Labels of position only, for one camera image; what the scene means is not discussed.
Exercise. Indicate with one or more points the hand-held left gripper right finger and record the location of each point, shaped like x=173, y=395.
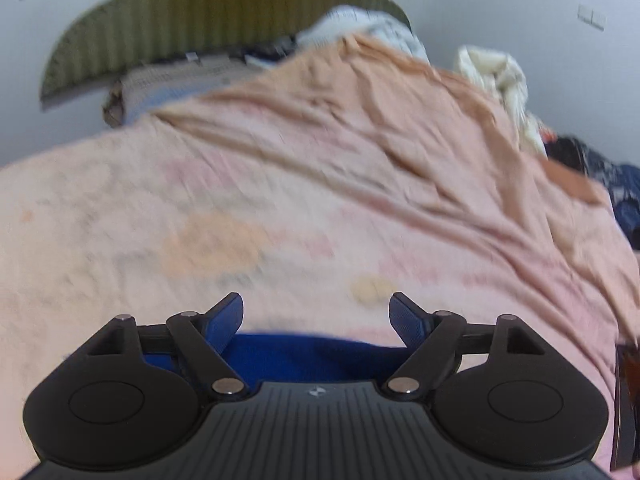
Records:
x=406, y=317

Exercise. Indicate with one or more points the pink blanket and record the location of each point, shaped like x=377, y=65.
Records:
x=325, y=175

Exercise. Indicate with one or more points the olive striped headboard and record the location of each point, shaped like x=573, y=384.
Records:
x=215, y=5

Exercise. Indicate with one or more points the dark floral cloth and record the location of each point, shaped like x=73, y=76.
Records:
x=607, y=175

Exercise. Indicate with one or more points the white printed quilt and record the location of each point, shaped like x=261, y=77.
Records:
x=360, y=27

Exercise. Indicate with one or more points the blue knit garment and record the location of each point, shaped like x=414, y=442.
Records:
x=300, y=356

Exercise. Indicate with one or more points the cream cloth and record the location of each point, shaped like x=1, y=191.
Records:
x=495, y=80

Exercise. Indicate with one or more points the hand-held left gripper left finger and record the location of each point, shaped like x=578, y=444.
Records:
x=227, y=317

